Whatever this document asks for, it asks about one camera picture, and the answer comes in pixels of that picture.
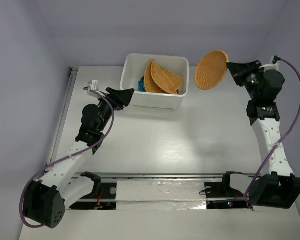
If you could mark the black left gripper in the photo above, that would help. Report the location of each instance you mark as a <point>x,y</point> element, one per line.
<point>123,98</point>

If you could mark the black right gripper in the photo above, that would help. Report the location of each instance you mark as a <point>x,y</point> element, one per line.
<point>239,70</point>

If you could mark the blue polka dot plate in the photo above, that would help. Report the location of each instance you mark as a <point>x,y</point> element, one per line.
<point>141,87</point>

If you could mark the round orange woven plate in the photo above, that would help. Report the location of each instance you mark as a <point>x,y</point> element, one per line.
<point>211,70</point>

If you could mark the orange leaf-shaped woven tray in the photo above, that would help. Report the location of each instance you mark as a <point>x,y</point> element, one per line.
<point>149,84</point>

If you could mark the orange teardrop woven tray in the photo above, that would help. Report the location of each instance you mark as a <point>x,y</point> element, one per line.
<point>166,80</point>

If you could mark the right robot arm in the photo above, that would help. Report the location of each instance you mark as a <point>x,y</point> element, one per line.
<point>274,184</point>

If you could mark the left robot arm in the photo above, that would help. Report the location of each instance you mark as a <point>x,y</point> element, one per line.
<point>48,194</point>

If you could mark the white plastic bin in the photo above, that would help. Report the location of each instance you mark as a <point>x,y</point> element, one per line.
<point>134,69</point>

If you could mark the aluminium left rail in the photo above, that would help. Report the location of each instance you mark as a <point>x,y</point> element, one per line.
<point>73,72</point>

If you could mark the aluminium rail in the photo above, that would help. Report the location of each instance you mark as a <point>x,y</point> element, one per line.
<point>73,72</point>
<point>131,176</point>

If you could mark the aluminium front rail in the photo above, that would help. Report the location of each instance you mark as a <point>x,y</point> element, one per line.
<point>131,176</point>

